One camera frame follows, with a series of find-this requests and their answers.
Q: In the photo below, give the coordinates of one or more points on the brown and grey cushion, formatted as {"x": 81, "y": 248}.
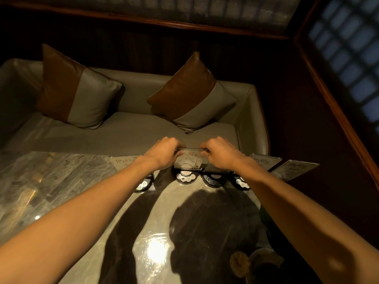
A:
{"x": 77, "y": 91}
{"x": 192, "y": 93}

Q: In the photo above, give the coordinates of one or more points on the person's left forearm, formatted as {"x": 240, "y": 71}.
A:
{"x": 74, "y": 224}

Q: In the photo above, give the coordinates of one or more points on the person's left fingers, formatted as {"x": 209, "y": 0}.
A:
{"x": 176, "y": 144}

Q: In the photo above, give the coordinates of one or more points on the lattice window screen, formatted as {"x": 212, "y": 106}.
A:
{"x": 207, "y": 8}
{"x": 351, "y": 53}

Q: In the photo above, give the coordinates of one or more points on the round pale dish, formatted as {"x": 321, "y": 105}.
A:
{"x": 265, "y": 261}

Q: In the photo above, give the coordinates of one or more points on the person's right hand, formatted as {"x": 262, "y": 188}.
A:
{"x": 225, "y": 155}

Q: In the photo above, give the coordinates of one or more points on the grey upholstered sofa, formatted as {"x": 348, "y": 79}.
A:
{"x": 133, "y": 130}

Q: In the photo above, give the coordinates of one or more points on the person's right forearm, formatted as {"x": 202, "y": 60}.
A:
{"x": 302, "y": 221}

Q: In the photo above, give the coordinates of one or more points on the person's right fingers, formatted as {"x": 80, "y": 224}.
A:
{"x": 210, "y": 145}

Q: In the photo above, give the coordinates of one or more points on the yellow fluffy flower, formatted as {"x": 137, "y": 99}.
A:
{"x": 239, "y": 263}

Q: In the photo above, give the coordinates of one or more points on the clear acrylic sign holder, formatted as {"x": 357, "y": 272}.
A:
{"x": 124, "y": 163}
{"x": 191, "y": 158}
{"x": 266, "y": 161}
{"x": 294, "y": 170}

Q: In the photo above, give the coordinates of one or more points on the person's left hand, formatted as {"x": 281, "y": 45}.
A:
{"x": 161, "y": 153}

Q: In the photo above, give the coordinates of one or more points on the black round call button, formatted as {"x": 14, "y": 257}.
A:
{"x": 240, "y": 182}
{"x": 186, "y": 175}
{"x": 144, "y": 183}
{"x": 213, "y": 178}

